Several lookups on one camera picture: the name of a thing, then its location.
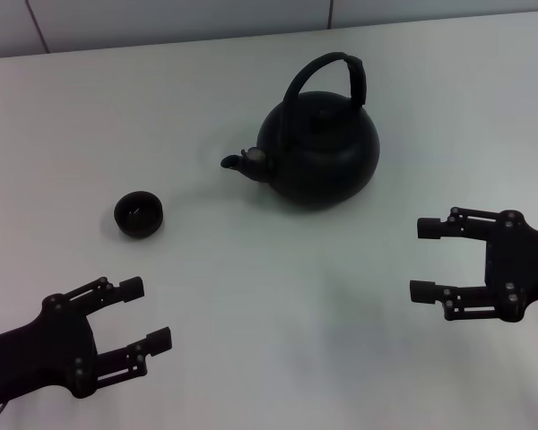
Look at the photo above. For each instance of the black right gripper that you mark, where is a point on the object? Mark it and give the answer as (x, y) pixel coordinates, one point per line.
(529, 269)

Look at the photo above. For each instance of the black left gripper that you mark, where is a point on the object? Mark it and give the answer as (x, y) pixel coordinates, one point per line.
(49, 345)

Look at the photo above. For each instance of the small dark teacup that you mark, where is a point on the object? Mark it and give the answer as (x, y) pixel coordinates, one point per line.
(139, 225)

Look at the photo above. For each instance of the black round teapot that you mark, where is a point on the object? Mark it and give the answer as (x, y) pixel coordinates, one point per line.
(323, 157)

